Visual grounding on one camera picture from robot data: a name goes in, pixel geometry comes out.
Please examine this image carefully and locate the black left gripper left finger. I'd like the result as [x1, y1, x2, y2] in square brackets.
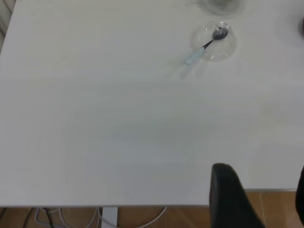
[209, 163, 266, 228]

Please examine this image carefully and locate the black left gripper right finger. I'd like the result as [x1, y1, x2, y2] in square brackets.
[295, 165, 304, 226]

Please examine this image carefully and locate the metal spoon light-blue handle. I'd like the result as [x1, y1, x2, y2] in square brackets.
[184, 27, 229, 65]

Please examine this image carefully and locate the red ceramic mug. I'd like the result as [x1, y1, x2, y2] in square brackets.
[297, 18, 304, 38]

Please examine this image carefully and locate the white table leg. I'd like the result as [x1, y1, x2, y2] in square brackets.
[101, 206, 119, 228]

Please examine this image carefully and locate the clear glass saucer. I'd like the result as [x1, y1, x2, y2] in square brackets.
[191, 20, 238, 62]

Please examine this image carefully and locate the white floor cable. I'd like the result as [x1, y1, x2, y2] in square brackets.
[117, 206, 167, 228]
[35, 207, 100, 228]

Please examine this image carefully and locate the black floor cable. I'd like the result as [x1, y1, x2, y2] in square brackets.
[44, 208, 56, 228]

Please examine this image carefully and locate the clear double-wall glass cup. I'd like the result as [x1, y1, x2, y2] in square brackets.
[203, 0, 241, 15]

